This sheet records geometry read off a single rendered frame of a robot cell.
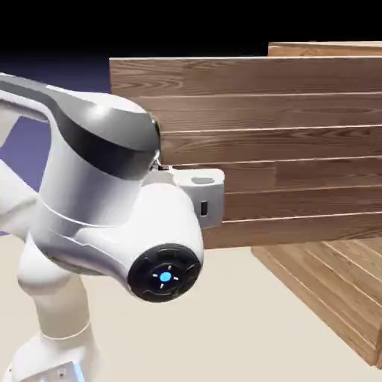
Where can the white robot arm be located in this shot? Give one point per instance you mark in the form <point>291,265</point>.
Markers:
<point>89,203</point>

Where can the wood plank cabinet door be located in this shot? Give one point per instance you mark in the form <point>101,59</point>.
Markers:
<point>268,119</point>

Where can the light wood cabinet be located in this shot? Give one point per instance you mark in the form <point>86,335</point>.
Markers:
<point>334,292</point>

